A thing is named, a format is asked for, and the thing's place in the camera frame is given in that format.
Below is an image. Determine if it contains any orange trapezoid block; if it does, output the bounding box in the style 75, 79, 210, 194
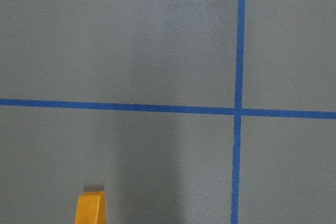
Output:
75, 191, 107, 224

